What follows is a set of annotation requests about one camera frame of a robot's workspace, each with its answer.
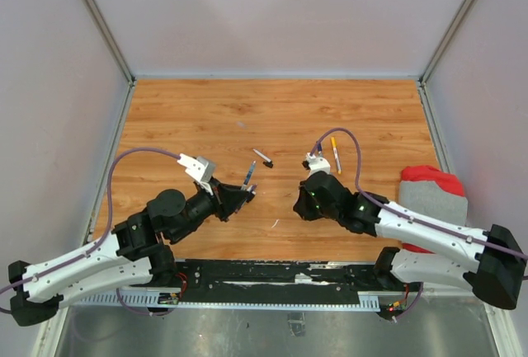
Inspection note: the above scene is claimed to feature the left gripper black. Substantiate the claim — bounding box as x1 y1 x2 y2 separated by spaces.
170 177 250 241

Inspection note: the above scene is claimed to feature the blue gel pen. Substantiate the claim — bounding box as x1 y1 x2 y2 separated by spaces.
241 161 257 190

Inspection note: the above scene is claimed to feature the white marker yellow end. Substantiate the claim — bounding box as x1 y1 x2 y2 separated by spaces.
332 146 342 175

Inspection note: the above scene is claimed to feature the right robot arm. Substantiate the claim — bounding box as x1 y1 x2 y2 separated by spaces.
294 171 527 310

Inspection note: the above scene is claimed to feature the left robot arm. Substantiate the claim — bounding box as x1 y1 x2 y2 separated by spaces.
8 181 255 326

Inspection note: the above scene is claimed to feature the white pen black end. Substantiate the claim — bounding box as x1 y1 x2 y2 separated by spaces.
252 148 271 162

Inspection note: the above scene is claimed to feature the red and grey cloth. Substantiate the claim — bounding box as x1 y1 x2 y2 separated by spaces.
398 165 469 255

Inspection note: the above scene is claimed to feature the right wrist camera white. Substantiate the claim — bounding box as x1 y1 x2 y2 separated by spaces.
302 153 331 176

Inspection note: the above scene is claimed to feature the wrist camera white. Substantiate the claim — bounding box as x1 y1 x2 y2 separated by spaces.
177 153 216 195
302 153 331 176

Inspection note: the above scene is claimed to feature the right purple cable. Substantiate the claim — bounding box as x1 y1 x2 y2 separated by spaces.
309 127 528 261

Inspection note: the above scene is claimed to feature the purple cable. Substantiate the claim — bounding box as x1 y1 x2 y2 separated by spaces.
0 148 182 315
309 127 528 261

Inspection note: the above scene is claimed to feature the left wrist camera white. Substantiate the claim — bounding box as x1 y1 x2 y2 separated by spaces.
177 153 216 195

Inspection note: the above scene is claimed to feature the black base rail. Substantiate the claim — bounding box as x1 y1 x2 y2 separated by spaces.
176 260 418 305

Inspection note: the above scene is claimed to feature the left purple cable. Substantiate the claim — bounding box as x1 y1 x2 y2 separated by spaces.
0 148 182 315

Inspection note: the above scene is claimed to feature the aluminium frame rail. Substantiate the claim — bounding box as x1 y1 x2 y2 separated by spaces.
36 256 516 357

